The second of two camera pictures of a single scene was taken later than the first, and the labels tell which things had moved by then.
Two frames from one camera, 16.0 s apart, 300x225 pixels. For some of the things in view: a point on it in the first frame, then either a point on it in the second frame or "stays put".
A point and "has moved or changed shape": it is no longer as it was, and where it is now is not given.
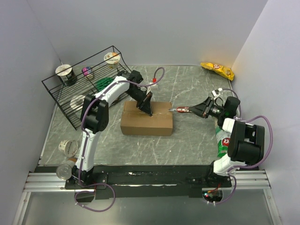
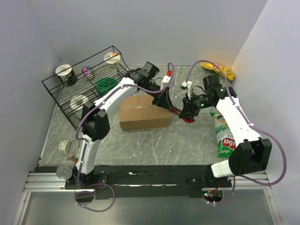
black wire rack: x=105 y=74 stays put
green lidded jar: x=102 y=82 stays put
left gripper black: x=145 y=106 to x=162 y=100
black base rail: x=129 y=182 stays put
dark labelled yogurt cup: x=66 y=74 stays put
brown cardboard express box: x=135 y=121 has moved or changed shape
